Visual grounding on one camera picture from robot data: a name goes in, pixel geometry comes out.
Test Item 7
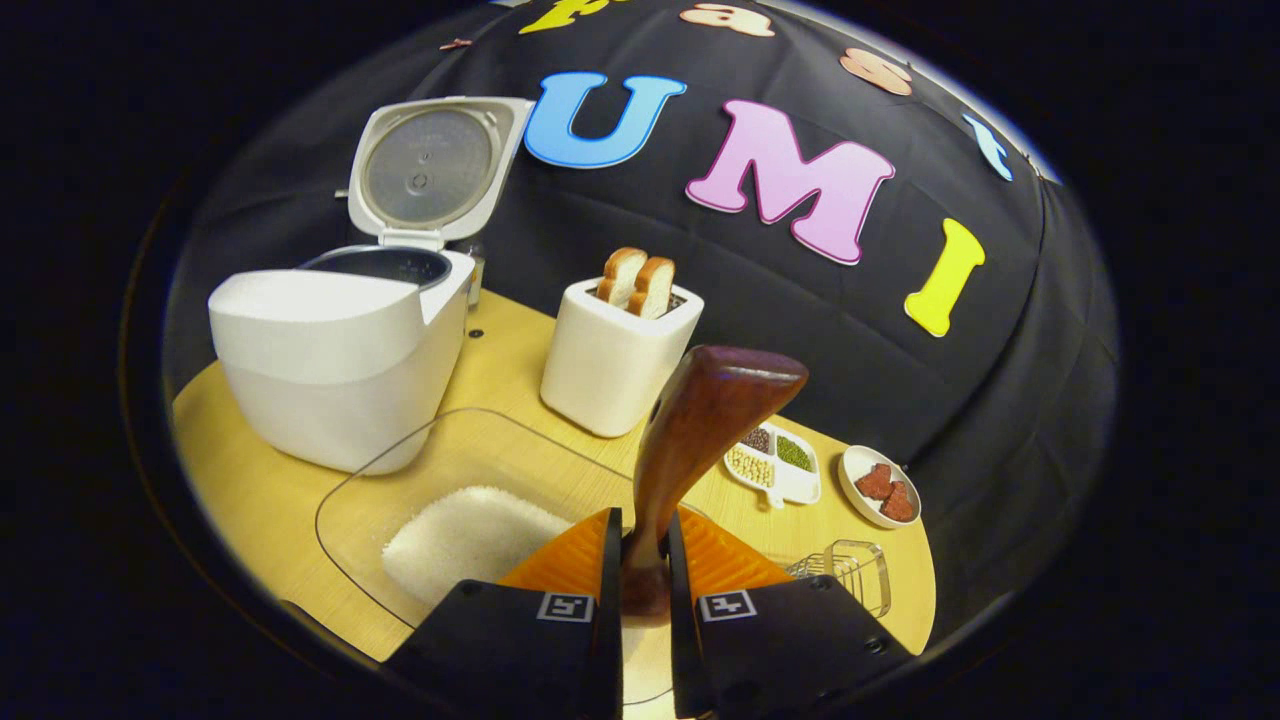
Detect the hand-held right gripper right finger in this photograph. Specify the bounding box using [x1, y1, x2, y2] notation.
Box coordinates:
[667, 507, 913, 720]

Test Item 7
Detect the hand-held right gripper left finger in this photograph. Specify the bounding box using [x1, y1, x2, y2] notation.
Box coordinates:
[385, 507, 624, 720]

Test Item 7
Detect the white rice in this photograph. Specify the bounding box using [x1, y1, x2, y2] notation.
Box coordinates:
[382, 486, 573, 608]

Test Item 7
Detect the wooden spoon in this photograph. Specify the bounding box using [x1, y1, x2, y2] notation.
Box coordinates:
[620, 345, 809, 626]

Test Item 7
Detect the clear wire chopstick holder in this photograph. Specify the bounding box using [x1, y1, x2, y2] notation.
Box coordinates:
[785, 540, 893, 619]

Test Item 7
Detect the white rice cooker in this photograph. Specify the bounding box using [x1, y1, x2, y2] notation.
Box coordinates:
[207, 95, 536, 476]

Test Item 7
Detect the white divided bean dish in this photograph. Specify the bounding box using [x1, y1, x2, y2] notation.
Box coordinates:
[722, 420, 823, 509]

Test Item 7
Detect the white toaster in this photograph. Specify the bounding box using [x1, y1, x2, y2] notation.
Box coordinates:
[540, 278, 705, 439]

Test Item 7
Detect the small white plate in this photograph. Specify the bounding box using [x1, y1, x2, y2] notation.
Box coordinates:
[838, 445, 923, 529]

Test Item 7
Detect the clear plastic container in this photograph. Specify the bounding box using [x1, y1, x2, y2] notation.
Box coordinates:
[315, 407, 701, 706]

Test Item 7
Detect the bread slice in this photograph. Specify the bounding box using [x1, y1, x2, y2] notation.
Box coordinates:
[597, 247, 649, 309]
[627, 256, 677, 321]

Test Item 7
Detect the small glass bottle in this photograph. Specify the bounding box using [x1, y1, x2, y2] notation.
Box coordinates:
[455, 240, 488, 311]

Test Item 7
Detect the black backdrop cloth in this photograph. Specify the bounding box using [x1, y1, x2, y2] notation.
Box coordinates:
[165, 0, 1119, 641]

